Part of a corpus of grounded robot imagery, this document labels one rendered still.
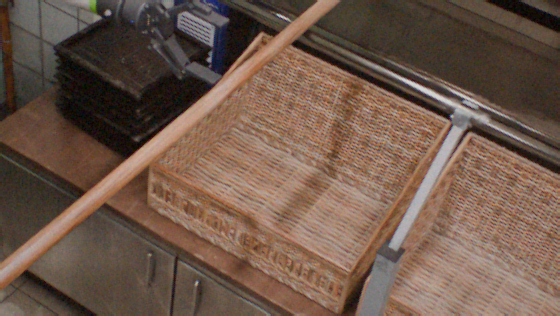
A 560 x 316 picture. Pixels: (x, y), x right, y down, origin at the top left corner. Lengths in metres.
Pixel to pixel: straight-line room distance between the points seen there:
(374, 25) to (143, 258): 0.81
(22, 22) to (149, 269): 1.08
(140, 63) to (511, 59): 0.90
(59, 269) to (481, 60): 1.28
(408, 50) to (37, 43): 1.35
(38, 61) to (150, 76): 0.90
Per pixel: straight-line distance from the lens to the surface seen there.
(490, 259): 2.44
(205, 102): 1.72
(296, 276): 2.22
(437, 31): 2.30
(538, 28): 2.18
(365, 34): 2.36
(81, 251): 2.62
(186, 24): 2.66
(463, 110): 1.88
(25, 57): 3.29
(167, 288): 2.46
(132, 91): 2.34
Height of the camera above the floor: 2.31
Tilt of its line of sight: 42 degrees down
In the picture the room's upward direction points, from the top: 10 degrees clockwise
